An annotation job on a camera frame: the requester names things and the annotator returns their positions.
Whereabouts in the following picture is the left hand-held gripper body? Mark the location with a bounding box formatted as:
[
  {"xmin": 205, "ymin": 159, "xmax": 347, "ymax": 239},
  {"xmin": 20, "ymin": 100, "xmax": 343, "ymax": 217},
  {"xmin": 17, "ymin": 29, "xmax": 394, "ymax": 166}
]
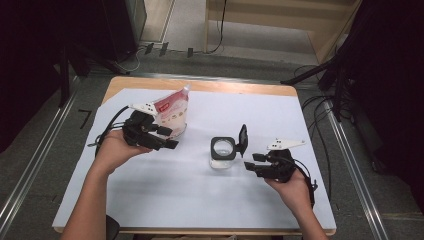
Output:
[{"xmin": 122, "ymin": 102, "xmax": 161, "ymax": 149}]

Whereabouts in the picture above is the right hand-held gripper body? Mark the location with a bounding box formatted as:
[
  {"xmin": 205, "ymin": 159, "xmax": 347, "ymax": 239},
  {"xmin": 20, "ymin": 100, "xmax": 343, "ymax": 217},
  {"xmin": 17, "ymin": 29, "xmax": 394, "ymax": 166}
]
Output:
[{"xmin": 263, "ymin": 138, "xmax": 307, "ymax": 184}]

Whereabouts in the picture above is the red and white sugar bag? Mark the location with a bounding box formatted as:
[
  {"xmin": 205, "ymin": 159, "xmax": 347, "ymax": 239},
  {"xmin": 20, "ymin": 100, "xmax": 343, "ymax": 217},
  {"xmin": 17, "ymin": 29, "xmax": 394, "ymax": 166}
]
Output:
[{"xmin": 151, "ymin": 84, "xmax": 192, "ymax": 139}]

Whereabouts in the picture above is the clear jar with black lid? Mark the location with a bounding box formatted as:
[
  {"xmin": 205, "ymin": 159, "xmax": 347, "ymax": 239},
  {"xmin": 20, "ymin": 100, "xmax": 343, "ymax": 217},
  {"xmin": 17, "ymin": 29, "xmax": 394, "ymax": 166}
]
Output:
[{"xmin": 209, "ymin": 123, "xmax": 249, "ymax": 169}]

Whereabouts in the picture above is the person's right hand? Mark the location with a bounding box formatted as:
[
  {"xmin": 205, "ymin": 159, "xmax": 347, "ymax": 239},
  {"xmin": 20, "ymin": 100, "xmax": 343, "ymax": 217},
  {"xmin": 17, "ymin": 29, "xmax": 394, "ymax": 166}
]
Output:
[{"xmin": 264, "ymin": 169, "xmax": 316, "ymax": 214}]

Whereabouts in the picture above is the person's left hand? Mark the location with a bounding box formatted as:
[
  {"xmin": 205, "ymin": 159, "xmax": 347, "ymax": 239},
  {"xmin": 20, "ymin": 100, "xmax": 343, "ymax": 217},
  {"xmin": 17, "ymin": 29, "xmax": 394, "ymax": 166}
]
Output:
[{"xmin": 94, "ymin": 129, "xmax": 154, "ymax": 176}]

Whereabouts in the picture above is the wooden table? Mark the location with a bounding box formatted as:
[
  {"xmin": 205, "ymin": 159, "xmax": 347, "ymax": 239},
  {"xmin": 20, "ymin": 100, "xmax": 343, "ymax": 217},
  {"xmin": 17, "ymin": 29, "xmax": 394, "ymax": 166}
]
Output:
[{"xmin": 53, "ymin": 75, "xmax": 337, "ymax": 237}]

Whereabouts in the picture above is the black metal stand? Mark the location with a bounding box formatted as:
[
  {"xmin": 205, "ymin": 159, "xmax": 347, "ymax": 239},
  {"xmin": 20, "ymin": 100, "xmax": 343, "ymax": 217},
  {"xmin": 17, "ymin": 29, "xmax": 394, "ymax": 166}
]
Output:
[{"xmin": 59, "ymin": 43, "xmax": 129, "ymax": 108}]

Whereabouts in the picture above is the black tripod stand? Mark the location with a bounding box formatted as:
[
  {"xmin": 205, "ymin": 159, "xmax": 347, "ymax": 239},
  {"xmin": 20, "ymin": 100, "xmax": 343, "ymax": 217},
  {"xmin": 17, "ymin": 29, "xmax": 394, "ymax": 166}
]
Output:
[{"xmin": 280, "ymin": 49, "xmax": 354, "ymax": 123}]

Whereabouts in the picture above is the black cabinet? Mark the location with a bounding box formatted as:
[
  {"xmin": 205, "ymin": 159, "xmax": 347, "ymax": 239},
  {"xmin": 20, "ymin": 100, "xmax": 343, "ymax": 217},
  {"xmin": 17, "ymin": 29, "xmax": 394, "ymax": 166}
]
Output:
[{"xmin": 101, "ymin": 0, "xmax": 148, "ymax": 61}]

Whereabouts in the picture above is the dark curtain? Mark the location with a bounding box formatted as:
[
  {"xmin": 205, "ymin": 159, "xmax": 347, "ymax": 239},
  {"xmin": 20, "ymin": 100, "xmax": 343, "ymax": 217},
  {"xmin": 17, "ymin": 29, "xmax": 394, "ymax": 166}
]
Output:
[
  {"xmin": 0, "ymin": 0, "xmax": 108, "ymax": 154},
  {"xmin": 336, "ymin": 0, "xmax": 424, "ymax": 214}
]

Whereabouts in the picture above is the light wooden shelf unit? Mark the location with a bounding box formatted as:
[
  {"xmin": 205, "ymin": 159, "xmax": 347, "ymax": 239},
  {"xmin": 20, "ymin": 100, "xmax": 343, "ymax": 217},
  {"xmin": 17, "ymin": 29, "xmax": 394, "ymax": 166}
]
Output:
[{"xmin": 203, "ymin": 0, "xmax": 363, "ymax": 64}]

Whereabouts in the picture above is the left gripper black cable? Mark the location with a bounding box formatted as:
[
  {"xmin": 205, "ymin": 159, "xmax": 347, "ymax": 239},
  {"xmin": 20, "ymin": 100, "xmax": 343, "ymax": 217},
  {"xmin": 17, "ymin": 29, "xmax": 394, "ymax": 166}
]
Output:
[{"xmin": 87, "ymin": 105, "xmax": 131, "ymax": 158}]

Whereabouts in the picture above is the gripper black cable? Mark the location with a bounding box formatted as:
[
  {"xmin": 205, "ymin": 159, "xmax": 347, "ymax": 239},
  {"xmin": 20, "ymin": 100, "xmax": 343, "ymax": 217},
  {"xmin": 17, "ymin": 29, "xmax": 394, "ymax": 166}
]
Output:
[
  {"xmin": 289, "ymin": 158, "xmax": 319, "ymax": 208},
  {"xmin": 87, "ymin": 105, "xmax": 131, "ymax": 158}
]

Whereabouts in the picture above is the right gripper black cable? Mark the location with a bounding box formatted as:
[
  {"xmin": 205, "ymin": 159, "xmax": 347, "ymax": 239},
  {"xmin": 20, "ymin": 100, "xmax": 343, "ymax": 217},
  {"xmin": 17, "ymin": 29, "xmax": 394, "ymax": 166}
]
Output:
[{"xmin": 289, "ymin": 158, "xmax": 319, "ymax": 208}]

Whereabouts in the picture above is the long black floor cable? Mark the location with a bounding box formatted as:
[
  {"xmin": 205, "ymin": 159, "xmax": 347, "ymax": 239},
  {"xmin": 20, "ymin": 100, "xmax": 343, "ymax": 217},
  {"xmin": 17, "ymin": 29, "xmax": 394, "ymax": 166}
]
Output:
[{"xmin": 301, "ymin": 94, "xmax": 334, "ymax": 201}]

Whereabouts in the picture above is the metal floor rail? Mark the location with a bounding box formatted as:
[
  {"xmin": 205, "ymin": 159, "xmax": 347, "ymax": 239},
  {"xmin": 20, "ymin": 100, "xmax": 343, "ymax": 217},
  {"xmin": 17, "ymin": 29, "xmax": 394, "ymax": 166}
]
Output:
[
  {"xmin": 0, "ymin": 83, "xmax": 81, "ymax": 231},
  {"xmin": 324, "ymin": 99, "xmax": 389, "ymax": 240},
  {"xmin": 89, "ymin": 71, "xmax": 284, "ymax": 85}
]

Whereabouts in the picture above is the white floor cable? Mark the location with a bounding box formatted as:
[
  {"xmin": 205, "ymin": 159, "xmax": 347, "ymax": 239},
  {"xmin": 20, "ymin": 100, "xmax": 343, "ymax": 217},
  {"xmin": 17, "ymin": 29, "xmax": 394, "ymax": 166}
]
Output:
[{"xmin": 116, "ymin": 46, "xmax": 148, "ymax": 74}]

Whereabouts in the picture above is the short black floor cable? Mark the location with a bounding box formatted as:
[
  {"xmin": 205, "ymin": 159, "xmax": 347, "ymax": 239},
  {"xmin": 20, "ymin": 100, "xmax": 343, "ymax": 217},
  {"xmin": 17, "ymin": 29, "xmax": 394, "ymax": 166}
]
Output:
[{"xmin": 293, "ymin": 64, "xmax": 323, "ymax": 79}]

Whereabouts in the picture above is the hanging black cable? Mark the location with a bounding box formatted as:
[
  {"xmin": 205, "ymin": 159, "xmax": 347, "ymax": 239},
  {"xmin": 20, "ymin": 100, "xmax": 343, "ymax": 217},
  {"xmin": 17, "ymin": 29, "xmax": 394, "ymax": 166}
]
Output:
[{"xmin": 206, "ymin": 0, "xmax": 228, "ymax": 54}]

